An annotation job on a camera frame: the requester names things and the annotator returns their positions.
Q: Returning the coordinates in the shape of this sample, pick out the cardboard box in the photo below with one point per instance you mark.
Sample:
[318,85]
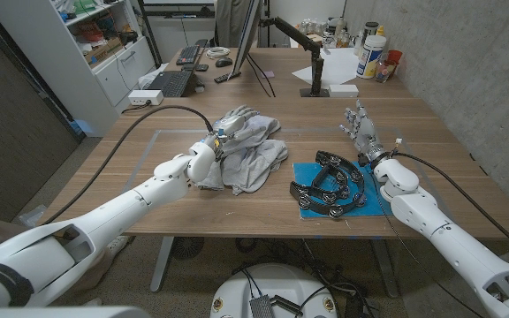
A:
[102,51]

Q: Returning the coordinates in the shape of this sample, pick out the blue paper sheet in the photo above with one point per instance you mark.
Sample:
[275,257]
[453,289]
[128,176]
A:
[304,171]

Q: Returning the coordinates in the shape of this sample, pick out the white crumpled bag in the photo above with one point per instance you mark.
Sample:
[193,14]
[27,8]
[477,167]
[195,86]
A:
[152,77]

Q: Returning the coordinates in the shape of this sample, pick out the small black device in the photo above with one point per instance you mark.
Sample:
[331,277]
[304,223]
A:
[201,67]

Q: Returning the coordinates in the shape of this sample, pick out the yellow capped bottle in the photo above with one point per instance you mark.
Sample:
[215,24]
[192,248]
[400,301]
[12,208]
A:
[381,30]

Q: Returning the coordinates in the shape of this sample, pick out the black tambourine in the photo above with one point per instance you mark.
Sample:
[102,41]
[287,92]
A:
[304,195]

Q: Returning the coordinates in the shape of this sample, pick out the dark capped bottle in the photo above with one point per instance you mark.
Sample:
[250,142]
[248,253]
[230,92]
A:
[370,30]

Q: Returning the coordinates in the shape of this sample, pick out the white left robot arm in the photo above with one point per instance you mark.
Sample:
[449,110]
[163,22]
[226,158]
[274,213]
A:
[117,212]

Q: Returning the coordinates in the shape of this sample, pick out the glass jars cluster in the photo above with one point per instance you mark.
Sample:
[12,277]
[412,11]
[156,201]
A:
[321,31]

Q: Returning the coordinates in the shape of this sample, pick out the white paper sheet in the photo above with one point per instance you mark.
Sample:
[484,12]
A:
[331,66]

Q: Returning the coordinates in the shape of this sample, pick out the black framed whiteboard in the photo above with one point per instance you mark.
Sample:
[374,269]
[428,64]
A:
[177,9]

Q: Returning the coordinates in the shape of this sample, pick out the black keyboard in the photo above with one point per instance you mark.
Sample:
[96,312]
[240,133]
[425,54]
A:
[172,83]
[188,55]

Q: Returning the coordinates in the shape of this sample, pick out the white shelf cabinet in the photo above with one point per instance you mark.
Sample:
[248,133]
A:
[113,84]

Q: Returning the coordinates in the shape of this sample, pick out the red cup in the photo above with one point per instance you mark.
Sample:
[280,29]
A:
[394,56]

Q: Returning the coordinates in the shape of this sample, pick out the white power strip box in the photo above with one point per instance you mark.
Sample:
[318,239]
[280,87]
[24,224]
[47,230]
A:
[145,97]

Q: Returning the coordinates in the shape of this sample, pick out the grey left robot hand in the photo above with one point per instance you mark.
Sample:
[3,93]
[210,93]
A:
[232,126]

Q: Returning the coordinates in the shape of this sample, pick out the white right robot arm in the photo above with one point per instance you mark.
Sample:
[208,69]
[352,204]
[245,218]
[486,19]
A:
[458,247]

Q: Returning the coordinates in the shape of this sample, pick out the black round grille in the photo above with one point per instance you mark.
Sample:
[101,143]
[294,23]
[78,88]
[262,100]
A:
[187,247]

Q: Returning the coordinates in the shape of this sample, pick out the grey table leg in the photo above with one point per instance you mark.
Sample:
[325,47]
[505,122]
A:
[385,269]
[162,262]

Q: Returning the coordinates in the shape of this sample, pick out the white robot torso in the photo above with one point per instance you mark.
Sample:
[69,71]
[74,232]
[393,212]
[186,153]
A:
[272,279]

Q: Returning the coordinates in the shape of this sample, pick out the white canister blue label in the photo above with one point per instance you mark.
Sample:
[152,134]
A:
[370,57]

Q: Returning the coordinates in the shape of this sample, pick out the small white box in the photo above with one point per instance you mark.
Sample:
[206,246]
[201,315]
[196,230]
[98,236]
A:
[343,90]

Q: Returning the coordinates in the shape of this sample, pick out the black keyboard near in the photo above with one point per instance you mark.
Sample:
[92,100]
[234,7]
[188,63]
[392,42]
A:
[172,83]

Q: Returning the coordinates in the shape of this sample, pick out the clear glass jar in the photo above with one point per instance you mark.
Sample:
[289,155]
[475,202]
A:
[385,71]

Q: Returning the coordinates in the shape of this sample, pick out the grey shirt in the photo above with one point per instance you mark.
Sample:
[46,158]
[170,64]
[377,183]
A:
[254,165]

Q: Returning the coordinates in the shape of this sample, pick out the black computer mouse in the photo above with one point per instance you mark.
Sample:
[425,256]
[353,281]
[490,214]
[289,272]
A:
[224,62]

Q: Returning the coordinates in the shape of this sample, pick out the computer monitor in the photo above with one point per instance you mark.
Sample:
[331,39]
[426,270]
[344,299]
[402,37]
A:
[246,35]

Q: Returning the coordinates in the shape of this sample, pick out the pink sticky note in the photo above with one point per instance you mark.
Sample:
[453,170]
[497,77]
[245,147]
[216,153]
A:
[268,74]

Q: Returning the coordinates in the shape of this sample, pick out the black remote control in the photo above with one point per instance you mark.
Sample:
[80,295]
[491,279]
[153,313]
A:
[227,77]

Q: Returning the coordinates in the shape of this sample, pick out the white shoe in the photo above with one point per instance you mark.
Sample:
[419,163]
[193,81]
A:
[117,245]

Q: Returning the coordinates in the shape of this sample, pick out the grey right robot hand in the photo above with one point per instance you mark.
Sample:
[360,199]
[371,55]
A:
[366,137]

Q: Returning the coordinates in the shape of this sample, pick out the beige hanging jacket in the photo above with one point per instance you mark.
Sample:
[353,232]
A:
[228,22]

